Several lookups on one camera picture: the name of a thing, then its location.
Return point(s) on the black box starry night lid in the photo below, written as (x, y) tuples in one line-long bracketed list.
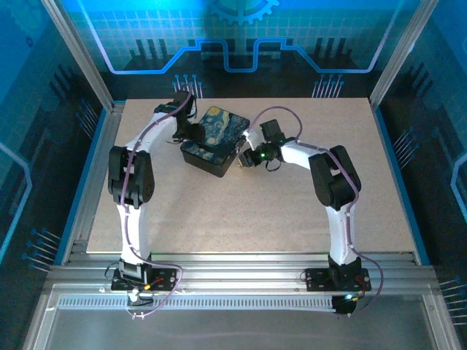
[(213, 140)]

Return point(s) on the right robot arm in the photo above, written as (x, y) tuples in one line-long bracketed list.
[(335, 189)]

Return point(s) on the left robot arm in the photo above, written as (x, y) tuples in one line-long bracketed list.
[(131, 175)]

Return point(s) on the white connector plug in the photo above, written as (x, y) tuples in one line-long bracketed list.
[(133, 296)]

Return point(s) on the black controller box with LEDs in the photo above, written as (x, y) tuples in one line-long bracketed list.
[(344, 304)]

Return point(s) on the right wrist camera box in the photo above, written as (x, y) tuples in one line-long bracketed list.
[(252, 138)]

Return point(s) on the aluminium left side rail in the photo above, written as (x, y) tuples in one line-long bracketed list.
[(98, 171)]

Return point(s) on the aluminium front frame rail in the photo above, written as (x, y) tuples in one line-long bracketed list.
[(237, 271)]

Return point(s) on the aluminium left frame post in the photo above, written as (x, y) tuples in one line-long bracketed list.
[(78, 54)]

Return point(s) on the aluminium frame post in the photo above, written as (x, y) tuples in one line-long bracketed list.
[(78, 54), (401, 54)]

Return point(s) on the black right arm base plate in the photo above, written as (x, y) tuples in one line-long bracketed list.
[(317, 280)]

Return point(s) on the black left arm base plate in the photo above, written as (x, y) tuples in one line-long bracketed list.
[(164, 280)]

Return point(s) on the aluminium right frame post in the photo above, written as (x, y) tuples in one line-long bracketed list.
[(401, 54)]

